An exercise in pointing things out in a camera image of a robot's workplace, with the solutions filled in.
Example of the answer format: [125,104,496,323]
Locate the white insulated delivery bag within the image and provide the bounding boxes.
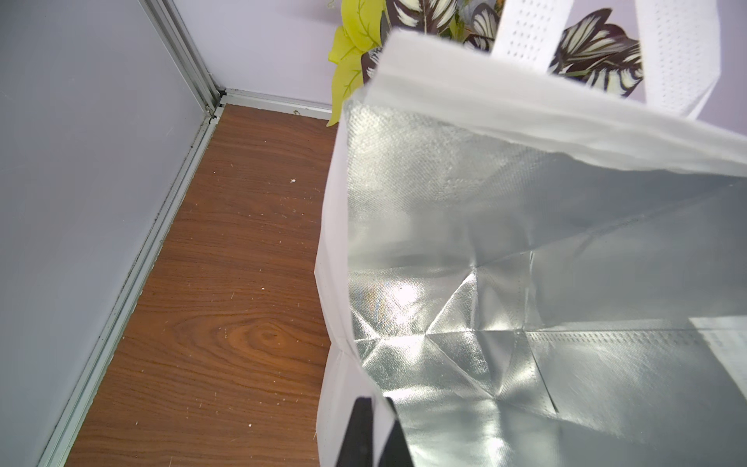
[314,1,746,466]

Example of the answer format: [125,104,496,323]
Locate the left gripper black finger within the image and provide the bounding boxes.
[336,397,414,467]

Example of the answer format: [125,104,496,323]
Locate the artificial potted plant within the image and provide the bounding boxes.
[328,1,644,126]

